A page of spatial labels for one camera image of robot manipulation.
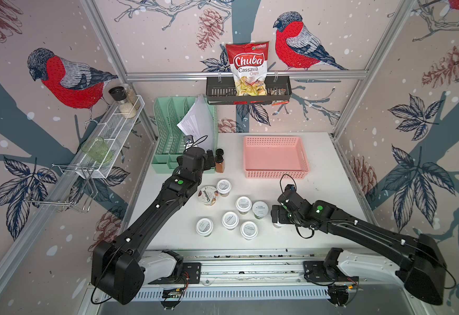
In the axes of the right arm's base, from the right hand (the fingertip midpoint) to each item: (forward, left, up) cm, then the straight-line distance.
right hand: (279, 212), depth 81 cm
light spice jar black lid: (+31, +28, +2) cm, 42 cm away
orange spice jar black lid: (+25, +28, -3) cm, 38 cm away
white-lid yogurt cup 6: (-3, 0, -6) cm, 7 cm away
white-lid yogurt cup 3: (-3, +21, -2) cm, 21 cm away
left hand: (+18, +32, +20) cm, 42 cm away
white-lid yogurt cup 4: (-6, +31, -3) cm, 32 cm away
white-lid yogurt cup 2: (+4, +15, -2) cm, 16 cm away
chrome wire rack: (-6, +69, +28) cm, 74 cm away
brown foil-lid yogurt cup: (+9, +32, -3) cm, 33 cm away
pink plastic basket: (+37, -1, -8) cm, 38 cm away
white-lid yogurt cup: (+12, +25, -1) cm, 27 cm away
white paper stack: (+38, +38, +15) cm, 56 cm away
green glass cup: (+10, +68, +28) cm, 74 cm away
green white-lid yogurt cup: (+2, +8, -3) cm, 8 cm away
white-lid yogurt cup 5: (-7, +13, -2) cm, 15 cm away
